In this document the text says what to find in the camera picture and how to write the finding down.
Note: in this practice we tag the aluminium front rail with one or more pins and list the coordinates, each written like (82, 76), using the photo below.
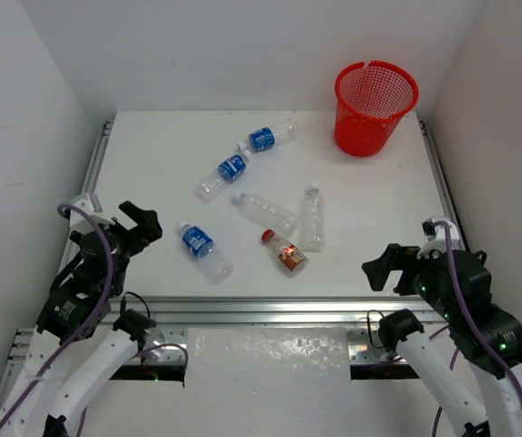
(299, 311)

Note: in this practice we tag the blue label bottle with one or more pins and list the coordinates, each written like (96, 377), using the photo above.
(208, 256)
(269, 137)
(223, 175)

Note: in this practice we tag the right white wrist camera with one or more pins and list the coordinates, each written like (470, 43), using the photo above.
(441, 234)

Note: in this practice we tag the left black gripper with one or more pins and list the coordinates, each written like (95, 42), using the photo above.
(127, 233)

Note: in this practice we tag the red cap brown bottle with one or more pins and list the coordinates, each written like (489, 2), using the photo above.
(290, 257)

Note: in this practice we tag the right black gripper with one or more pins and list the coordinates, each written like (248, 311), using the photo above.
(394, 256)

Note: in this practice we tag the red mesh plastic bin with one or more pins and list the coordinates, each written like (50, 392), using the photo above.
(372, 98)

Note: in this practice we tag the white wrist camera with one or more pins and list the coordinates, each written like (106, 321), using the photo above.
(441, 234)
(89, 203)

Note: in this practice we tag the clear plastic bottle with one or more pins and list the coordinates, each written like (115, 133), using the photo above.
(312, 233)

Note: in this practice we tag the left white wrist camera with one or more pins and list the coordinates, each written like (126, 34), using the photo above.
(89, 203)

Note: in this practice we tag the clear plastic bottle diagonal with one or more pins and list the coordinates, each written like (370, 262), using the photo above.
(265, 213)

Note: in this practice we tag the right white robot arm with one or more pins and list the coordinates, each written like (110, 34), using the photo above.
(479, 390)

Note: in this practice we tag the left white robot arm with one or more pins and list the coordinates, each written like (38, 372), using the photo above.
(47, 394)

